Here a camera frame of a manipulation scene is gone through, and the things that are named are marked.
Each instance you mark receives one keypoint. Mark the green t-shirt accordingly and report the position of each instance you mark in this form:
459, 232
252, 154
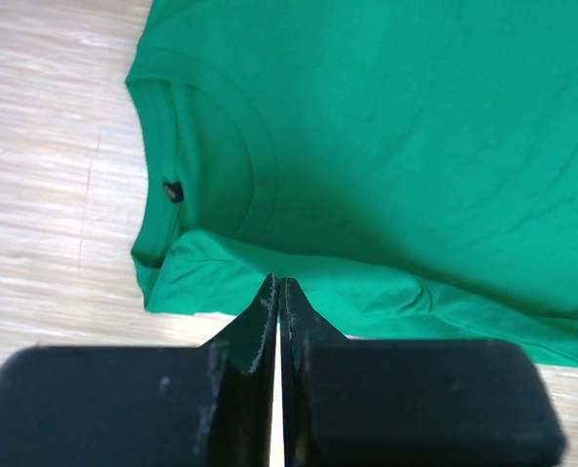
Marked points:
413, 164

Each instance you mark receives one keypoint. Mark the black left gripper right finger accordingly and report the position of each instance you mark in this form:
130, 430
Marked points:
409, 402

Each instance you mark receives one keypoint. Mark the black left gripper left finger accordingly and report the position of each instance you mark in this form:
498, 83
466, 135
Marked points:
145, 405

